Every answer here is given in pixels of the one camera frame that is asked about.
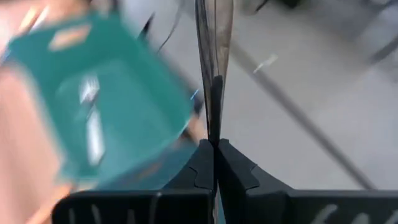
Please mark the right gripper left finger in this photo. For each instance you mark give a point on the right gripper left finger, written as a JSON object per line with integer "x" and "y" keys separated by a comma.
{"x": 140, "y": 208}

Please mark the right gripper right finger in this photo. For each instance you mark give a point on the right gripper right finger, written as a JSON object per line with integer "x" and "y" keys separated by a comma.
{"x": 280, "y": 208}

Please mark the teal plastic bin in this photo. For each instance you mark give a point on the teal plastic bin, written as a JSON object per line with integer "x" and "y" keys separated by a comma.
{"x": 140, "y": 109}

